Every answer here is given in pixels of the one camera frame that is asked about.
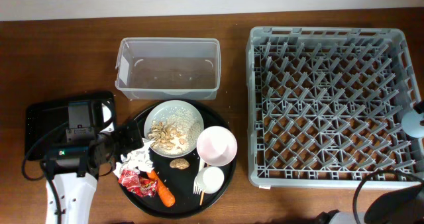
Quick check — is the red snack wrapper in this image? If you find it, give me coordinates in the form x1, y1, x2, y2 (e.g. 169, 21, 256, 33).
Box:
119, 170, 157, 197

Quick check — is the white tissue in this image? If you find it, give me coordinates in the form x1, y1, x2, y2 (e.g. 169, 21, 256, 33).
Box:
113, 138, 154, 178

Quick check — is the white cup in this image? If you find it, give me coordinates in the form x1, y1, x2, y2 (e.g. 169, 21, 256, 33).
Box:
195, 166, 225, 194

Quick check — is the pink bowl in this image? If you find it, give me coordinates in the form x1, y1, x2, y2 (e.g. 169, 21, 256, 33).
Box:
196, 126, 238, 166

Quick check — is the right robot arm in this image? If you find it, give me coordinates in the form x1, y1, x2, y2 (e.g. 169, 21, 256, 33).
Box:
315, 169, 423, 223

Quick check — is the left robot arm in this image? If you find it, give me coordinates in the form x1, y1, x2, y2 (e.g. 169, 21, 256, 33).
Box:
40, 122, 146, 223

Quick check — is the grey dishwasher rack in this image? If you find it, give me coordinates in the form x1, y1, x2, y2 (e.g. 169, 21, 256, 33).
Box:
246, 27, 423, 190

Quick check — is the black rectangular tray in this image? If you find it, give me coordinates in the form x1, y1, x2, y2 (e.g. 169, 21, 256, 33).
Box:
25, 91, 115, 161

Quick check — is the orange carrot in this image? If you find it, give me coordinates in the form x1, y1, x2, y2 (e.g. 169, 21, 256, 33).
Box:
147, 170, 176, 207

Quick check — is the grey plate with food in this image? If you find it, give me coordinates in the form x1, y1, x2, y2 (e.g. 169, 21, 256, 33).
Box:
144, 100, 205, 158

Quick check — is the walnut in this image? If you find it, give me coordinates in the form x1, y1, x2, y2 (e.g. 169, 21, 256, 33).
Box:
170, 158, 189, 170

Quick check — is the round black tray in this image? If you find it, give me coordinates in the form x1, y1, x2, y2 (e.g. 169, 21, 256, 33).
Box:
120, 103, 237, 219

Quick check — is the clear plastic bin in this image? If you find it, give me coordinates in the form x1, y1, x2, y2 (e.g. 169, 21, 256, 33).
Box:
115, 37, 221, 100

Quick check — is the white plastic fork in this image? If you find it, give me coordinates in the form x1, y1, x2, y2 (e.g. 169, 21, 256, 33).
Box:
193, 158, 205, 195

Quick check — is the wooden chopstick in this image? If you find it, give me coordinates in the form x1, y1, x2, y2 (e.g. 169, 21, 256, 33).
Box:
199, 191, 205, 206

